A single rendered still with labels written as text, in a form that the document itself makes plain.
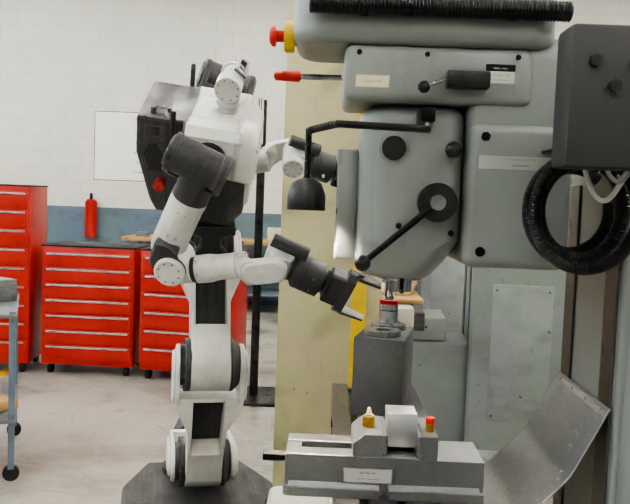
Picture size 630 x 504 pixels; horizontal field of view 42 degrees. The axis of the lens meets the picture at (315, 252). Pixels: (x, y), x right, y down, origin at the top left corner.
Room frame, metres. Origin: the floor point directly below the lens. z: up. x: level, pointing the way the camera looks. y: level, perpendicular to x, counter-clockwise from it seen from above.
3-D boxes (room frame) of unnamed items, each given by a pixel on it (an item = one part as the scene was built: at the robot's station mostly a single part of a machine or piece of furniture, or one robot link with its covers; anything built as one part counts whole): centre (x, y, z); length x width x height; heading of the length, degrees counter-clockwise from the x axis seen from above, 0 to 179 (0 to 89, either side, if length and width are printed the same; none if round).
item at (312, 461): (1.43, -0.13, 1.00); 0.35 x 0.15 x 0.11; 89
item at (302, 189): (1.53, 0.02, 1.46); 0.07 x 0.07 x 0.06
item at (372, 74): (1.57, -0.21, 1.68); 0.34 x 0.24 x 0.10; 89
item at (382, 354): (1.99, -0.18, 1.04); 0.22 x 0.12 x 0.20; 167
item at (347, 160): (1.58, -0.06, 1.45); 0.04 x 0.04 x 0.21; 89
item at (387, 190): (1.57, -0.17, 1.47); 0.21 x 0.19 x 0.32; 179
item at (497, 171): (1.57, -0.36, 1.47); 0.24 x 0.19 x 0.26; 179
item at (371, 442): (1.43, -0.11, 1.03); 0.12 x 0.06 x 0.04; 179
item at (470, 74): (1.44, -0.23, 1.66); 0.12 x 0.04 x 0.04; 89
